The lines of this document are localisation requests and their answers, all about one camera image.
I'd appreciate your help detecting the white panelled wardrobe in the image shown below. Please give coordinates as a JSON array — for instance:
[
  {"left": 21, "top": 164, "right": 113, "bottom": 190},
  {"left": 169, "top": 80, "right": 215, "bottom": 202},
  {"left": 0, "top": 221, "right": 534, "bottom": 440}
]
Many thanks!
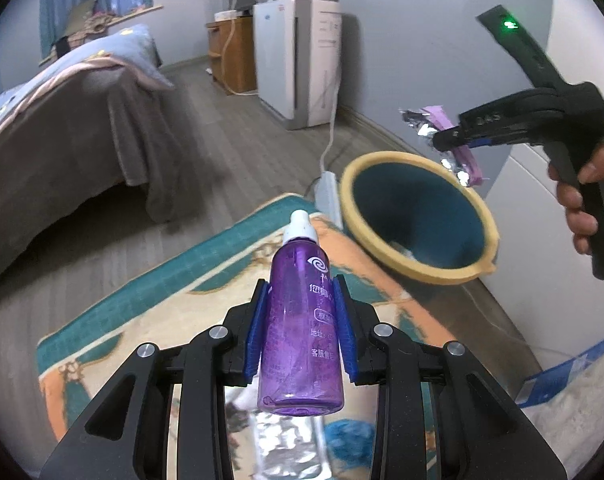
[{"left": 482, "top": 0, "right": 604, "bottom": 361}]

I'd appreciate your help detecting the white purifier cable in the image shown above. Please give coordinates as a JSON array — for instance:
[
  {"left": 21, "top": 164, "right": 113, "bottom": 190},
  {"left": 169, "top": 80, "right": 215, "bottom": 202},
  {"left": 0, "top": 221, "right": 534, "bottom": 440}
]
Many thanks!
[{"left": 321, "top": 55, "right": 343, "bottom": 176}]

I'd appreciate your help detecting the teal bin with yellow rim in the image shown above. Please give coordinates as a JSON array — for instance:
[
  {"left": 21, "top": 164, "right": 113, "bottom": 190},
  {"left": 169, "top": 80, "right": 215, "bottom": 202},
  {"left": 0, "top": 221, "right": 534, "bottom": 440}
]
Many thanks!
[{"left": 340, "top": 152, "right": 501, "bottom": 287}]

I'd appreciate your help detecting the silver foil wrapper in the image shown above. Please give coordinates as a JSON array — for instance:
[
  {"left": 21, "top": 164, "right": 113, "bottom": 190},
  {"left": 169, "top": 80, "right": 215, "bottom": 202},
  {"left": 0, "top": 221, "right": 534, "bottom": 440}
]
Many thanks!
[{"left": 223, "top": 385, "right": 383, "bottom": 480}]

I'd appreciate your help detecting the blue cartoon print quilt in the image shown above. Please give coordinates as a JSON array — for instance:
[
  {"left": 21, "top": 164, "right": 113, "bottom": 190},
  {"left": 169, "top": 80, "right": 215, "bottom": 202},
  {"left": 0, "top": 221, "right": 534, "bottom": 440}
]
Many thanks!
[{"left": 0, "top": 22, "right": 176, "bottom": 151}]

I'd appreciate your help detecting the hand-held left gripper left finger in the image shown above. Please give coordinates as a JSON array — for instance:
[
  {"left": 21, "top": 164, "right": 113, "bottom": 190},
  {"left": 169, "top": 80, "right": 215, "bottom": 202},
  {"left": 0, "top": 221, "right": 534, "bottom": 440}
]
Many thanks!
[{"left": 39, "top": 280, "right": 270, "bottom": 480}]

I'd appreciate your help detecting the bed with grey blanket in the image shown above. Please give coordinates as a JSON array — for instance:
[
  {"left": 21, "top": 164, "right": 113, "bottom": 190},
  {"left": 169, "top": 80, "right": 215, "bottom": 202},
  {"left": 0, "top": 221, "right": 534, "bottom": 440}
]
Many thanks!
[{"left": 0, "top": 55, "right": 233, "bottom": 293}]

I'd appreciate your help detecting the teal orange patterned cushion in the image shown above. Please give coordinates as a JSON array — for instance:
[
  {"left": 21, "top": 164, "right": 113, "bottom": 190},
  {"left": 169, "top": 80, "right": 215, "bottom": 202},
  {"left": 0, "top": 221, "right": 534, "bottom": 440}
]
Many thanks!
[{"left": 36, "top": 192, "right": 460, "bottom": 480}]

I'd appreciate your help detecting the white power strip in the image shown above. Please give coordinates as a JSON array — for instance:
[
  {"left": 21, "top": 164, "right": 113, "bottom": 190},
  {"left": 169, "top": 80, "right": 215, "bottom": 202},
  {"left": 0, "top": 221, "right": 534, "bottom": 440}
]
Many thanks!
[{"left": 315, "top": 170, "right": 345, "bottom": 231}]

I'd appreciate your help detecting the white air purifier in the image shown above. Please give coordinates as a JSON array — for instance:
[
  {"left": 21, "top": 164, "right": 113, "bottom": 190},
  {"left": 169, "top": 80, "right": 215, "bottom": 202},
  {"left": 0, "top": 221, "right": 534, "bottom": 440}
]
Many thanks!
[{"left": 252, "top": 0, "right": 343, "bottom": 132}]

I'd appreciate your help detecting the olive cushion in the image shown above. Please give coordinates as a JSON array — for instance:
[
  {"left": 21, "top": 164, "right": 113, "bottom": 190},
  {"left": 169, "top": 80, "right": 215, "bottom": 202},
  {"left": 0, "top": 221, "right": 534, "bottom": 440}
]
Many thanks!
[{"left": 66, "top": 0, "right": 98, "bottom": 36}]

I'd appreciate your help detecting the purple foil packet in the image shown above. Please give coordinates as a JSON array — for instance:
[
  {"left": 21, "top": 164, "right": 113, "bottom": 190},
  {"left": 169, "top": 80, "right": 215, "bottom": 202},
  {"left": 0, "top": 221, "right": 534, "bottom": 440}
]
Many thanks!
[{"left": 400, "top": 104, "right": 489, "bottom": 189}]

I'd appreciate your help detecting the white fluffy rug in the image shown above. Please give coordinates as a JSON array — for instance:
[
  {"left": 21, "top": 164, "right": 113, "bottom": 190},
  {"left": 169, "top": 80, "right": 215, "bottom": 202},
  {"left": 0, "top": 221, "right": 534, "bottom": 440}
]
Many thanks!
[{"left": 522, "top": 360, "right": 604, "bottom": 480}]

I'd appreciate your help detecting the purple plastic bottle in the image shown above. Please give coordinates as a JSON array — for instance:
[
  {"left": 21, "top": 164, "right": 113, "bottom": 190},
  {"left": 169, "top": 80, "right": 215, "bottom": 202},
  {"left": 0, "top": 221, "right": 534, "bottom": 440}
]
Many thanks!
[{"left": 256, "top": 210, "right": 346, "bottom": 417}]

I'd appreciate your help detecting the wooden cabinet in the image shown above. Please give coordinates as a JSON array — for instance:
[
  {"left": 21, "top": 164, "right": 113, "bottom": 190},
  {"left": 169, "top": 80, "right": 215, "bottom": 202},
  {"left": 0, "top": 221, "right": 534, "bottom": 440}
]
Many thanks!
[{"left": 205, "top": 14, "right": 259, "bottom": 96}]

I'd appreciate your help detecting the plaid cloth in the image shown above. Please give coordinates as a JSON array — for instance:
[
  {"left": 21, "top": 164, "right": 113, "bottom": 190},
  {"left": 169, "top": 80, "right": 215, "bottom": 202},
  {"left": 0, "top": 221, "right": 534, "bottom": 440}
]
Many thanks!
[{"left": 79, "top": 10, "right": 118, "bottom": 36}]

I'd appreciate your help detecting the wooden window sill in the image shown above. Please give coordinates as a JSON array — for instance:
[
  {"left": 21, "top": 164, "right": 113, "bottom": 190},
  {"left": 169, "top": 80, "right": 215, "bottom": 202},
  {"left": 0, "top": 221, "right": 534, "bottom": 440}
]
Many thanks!
[{"left": 38, "top": 4, "right": 164, "bottom": 67}]

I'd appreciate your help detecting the white monitor cable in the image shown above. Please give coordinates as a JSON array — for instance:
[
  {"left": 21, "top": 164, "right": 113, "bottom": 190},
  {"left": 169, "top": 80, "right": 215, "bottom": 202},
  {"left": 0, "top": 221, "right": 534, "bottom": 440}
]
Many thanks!
[{"left": 221, "top": 0, "right": 259, "bottom": 97}]

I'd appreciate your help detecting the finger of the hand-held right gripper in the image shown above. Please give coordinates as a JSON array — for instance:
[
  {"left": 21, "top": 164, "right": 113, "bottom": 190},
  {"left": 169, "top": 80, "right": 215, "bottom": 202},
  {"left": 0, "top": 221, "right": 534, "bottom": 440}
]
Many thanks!
[
  {"left": 432, "top": 130, "right": 558, "bottom": 151},
  {"left": 459, "top": 89, "right": 565, "bottom": 136}
]

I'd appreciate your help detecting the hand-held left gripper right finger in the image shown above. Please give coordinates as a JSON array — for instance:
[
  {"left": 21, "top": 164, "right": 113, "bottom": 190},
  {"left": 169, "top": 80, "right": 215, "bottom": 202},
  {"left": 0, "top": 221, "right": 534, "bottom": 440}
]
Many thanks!
[{"left": 332, "top": 274, "right": 568, "bottom": 480}]

